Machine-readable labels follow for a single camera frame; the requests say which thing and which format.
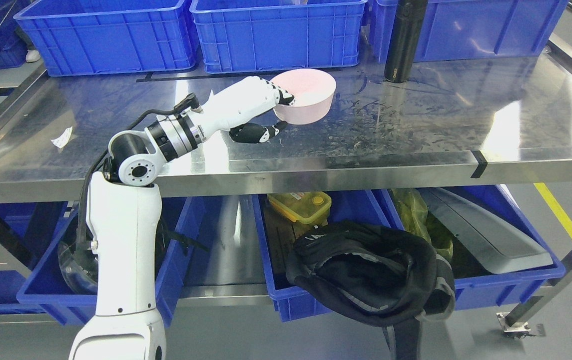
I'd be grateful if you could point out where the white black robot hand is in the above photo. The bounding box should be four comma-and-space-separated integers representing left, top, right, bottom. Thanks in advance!
190, 76, 295, 144

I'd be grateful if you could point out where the pink ikea bowl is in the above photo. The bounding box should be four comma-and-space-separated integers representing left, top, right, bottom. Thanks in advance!
271, 68, 337, 125

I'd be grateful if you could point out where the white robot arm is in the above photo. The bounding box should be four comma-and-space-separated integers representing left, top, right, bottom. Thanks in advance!
68, 93, 204, 360

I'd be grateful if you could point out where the blue crate top middle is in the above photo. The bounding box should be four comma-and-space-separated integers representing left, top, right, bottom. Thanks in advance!
190, 0, 366, 75

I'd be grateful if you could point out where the blue crate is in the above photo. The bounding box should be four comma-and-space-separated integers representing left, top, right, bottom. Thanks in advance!
14, 0, 199, 77
370, 0, 569, 64
190, 0, 366, 75

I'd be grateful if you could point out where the yellow lunch box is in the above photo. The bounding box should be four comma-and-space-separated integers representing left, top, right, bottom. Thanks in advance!
267, 191, 332, 226

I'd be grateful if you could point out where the blue crate top left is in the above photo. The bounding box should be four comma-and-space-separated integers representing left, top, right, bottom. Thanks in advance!
14, 0, 199, 77

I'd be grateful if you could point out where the white paper scrap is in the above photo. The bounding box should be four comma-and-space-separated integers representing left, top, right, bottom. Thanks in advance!
50, 126, 73, 150

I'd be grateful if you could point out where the black thermos bottle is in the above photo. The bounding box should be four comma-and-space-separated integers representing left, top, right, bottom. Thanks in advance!
384, 0, 428, 84

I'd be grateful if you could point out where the green plastic bag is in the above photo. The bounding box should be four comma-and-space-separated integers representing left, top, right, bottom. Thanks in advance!
390, 187, 455, 262

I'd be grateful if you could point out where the black motorcycle helmet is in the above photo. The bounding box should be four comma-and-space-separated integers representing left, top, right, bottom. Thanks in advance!
56, 216, 98, 296

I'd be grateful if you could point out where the black backpack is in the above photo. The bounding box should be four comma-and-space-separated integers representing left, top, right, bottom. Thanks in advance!
286, 220, 456, 360

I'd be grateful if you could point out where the blue crate top right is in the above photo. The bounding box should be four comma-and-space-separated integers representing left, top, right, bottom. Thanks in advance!
370, 0, 569, 64

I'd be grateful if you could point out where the blue bin lower left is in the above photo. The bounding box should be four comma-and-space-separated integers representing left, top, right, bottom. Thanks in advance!
16, 196, 206, 327

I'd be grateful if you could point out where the blue bin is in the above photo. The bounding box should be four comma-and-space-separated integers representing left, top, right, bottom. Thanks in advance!
16, 196, 206, 327
251, 185, 566, 322

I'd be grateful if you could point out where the black tape strip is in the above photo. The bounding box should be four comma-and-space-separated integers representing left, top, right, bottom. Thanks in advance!
471, 150, 488, 179

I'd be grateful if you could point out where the grey plastic panel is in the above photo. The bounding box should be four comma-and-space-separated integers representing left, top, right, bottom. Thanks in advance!
418, 187, 553, 274

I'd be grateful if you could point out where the blue bin lower right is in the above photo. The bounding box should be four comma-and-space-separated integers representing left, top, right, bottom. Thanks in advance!
251, 185, 566, 322

